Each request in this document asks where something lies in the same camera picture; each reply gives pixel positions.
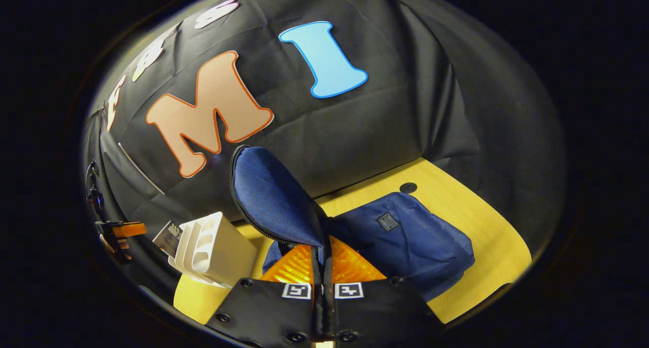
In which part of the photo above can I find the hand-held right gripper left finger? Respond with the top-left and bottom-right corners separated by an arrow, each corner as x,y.
205,244 -> 320,344

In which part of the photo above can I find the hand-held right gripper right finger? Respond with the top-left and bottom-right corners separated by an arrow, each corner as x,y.
324,236 -> 442,344

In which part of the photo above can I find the white bookshelf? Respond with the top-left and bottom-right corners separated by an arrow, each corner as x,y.
168,212 -> 259,289

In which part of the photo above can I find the blue schoolbag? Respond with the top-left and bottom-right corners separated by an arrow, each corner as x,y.
229,145 -> 476,302

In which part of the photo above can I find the black backdrop cloth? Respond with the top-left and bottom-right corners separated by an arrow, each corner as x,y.
84,0 -> 566,267

